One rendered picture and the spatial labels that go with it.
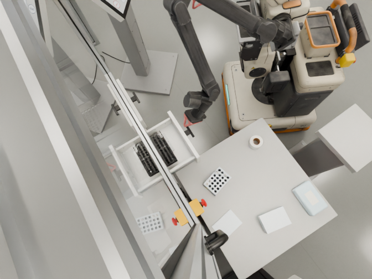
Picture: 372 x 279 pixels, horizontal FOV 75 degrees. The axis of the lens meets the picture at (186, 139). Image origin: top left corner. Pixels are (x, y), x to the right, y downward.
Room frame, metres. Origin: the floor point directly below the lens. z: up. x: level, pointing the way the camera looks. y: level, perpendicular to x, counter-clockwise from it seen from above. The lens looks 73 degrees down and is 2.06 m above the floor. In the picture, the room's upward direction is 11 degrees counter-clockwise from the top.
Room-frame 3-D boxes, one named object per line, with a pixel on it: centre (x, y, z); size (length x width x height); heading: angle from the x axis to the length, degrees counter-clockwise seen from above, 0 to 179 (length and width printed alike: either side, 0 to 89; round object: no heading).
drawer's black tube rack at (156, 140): (0.32, 0.20, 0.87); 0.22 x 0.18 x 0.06; 110
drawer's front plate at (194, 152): (0.39, 0.01, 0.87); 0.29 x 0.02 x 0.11; 20
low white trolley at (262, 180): (0.06, -0.28, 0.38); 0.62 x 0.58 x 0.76; 20
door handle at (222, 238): (-0.06, -0.02, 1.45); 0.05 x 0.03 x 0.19; 110
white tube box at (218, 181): (0.15, -0.12, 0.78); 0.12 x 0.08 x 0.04; 125
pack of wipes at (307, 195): (-0.03, -0.55, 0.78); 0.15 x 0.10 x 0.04; 19
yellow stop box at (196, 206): (0.03, 0.01, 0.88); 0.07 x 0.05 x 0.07; 20
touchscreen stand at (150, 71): (1.40, 0.22, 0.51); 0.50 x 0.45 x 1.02; 69
